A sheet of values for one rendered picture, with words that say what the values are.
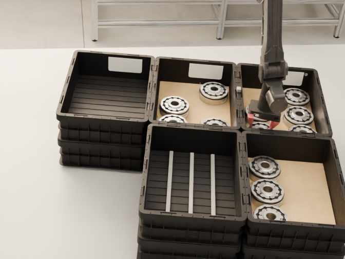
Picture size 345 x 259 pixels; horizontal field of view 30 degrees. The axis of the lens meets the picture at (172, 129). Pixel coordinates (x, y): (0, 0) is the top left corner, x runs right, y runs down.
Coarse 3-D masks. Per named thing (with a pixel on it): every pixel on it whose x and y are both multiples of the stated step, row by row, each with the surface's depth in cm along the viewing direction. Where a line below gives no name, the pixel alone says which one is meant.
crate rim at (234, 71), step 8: (160, 56) 238; (224, 64) 237; (232, 64) 237; (152, 88) 221; (152, 96) 218; (152, 104) 216; (152, 112) 211; (152, 120) 208; (224, 128) 207; (232, 128) 207
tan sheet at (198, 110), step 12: (168, 84) 241; (180, 84) 242; (192, 84) 242; (168, 96) 235; (180, 96) 236; (192, 96) 236; (228, 96) 238; (192, 108) 231; (204, 108) 231; (216, 108) 232; (228, 108) 232; (192, 120) 225; (228, 120) 227
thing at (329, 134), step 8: (240, 64) 237; (248, 64) 237; (256, 64) 238; (240, 72) 233; (240, 80) 229; (320, 88) 228; (240, 96) 221; (320, 96) 225; (240, 104) 218; (240, 112) 214; (240, 120) 211; (328, 120) 214; (240, 128) 209; (248, 128) 208; (256, 128) 208; (328, 128) 211; (328, 136) 207
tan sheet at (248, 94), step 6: (246, 90) 242; (252, 90) 242; (258, 90) 242; (246, 96) 239; (252, 96) 239; (258, 96) 239; (246, 102) 236; (306, 108) 235; (282, 114) 232; (282, 120) 229; (246, 126) 225; (276, 126) 226; (282, 126) 226; (312, 126) 227
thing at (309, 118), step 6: (288, 108) 229; (294, 108) 230; (300, 108) 230; (288, 114) 227; (306, 114) 227; (312, 114) 228; (294, 120) 224; (300, 120) 224; (306, 120) 225; (312, 120) 225
